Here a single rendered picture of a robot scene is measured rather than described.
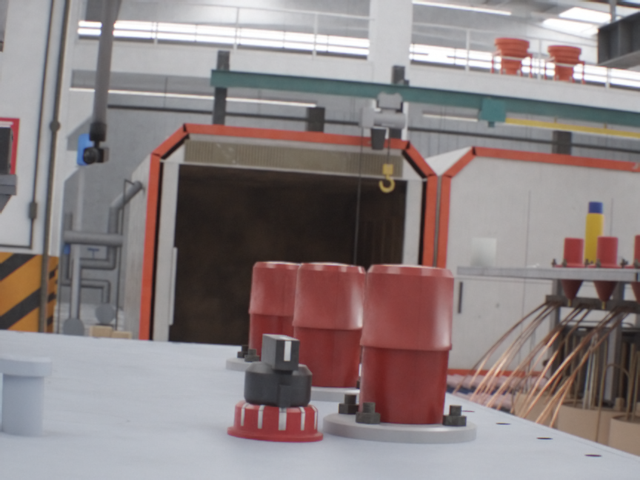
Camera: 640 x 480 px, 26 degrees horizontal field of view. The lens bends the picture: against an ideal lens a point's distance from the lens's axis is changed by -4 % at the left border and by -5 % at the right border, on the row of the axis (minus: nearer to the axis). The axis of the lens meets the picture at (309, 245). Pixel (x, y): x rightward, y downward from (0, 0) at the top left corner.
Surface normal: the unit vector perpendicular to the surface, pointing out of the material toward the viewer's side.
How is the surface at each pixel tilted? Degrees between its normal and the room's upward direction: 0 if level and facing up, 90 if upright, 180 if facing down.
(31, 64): 90
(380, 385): 91
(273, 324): 91
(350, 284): 89
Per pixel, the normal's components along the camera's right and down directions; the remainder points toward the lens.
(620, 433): -0.97, -0.07
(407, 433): 0.03, -0.02
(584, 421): -0.75, -0.06
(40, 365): 0.69, 0.03
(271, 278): -0.26, -0.05
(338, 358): 0.32, 0.01
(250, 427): -0.59, -0.08
